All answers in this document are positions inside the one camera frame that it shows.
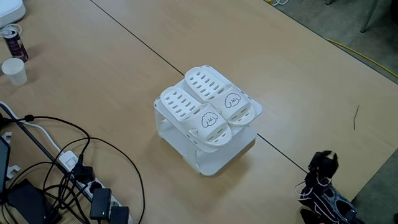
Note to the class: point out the grey chair leg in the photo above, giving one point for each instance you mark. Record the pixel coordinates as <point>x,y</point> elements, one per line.
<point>370,17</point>

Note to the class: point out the white flat device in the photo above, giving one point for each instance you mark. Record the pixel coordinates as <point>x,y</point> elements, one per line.
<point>9,11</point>

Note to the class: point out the black adapter with green light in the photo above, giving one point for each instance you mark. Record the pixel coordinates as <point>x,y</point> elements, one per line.
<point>100,202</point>

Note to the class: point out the white printed bracket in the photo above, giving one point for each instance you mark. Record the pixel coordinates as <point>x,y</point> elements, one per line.
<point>14,170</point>

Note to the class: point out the black power adapter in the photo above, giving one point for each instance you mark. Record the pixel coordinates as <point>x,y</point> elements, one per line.
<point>119,216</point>

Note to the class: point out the black flat power brick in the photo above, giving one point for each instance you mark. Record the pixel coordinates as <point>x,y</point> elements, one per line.
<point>28,202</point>

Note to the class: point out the white power strip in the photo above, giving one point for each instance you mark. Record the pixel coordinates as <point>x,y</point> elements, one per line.
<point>70,160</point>

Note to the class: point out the black plug charger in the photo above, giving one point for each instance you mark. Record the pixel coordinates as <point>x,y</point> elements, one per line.
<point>83,174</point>

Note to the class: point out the white slipper with dog print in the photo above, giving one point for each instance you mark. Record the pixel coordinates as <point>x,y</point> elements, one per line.
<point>211,84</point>
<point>186,109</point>

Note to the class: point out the dark purple drink can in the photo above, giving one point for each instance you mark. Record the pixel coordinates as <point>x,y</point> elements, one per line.
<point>17,46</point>

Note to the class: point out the white plastic shoe rack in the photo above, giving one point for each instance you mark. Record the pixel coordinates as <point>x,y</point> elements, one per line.
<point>205,158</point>

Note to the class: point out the white paper cup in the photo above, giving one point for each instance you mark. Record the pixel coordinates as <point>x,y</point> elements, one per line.
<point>14,73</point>

